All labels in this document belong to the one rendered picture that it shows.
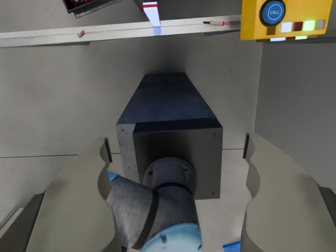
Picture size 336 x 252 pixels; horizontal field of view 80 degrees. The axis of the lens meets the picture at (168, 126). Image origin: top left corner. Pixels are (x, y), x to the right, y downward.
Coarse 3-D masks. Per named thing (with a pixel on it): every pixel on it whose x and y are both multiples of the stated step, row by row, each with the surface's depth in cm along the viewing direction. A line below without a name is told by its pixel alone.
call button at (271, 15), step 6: (270, 6) 41; (276, 6) 41; (282, 6) 41; (264, 12) 42; (270, 12) 42; (276, 12) 42; (282, 12) 42; (264, 18) 42; (270, 18) 42; (276, 18) 42
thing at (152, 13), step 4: (144, 8) 32; (148, 8) 32; (152, 8) 32; (156, 8) 32; (148, 12) 35; (152, 12) 35; (156, 12) 35; (148, 16) 40; (152, 16) 40; (156, 16) 41; (152, 20) 47; (156, 20) 48; (152, 24) 57; (156, 24) 58
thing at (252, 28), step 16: (256, 0) 42; (272, 0) 42; (288, 0) 42; (304, 0) 42; (320, 0) 42; (256, 16) 43; (288, 16) 43; (304, 16) 43; (320, 16) 43; (240, 32) 51; (256, 32) 44; (288, 32) 44; (304, 32) 44; (320, 32) 44
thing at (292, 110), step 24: (264, 48) 138; (288, 48) 112; (312, 48) 94; (264, 72) 141; (288, 72) 113; (312, 72) 95; (264, 96) 143; (288, 96) 115; (312, 96) 96; (264, 120) 146; (288, 120) 116; (312, 120) 97; (288, 144) 118; (312, 144) 98; (312, 168) 99
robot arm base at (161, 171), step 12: (156, 168) 52; (168, 168) 51; (180, 168) 52; (192, 168) 55; (144, 180) 54; (156, 180) 50; (168, 180) 48; (180, 180) 49; (192, 180) 52; (192, 192) 49
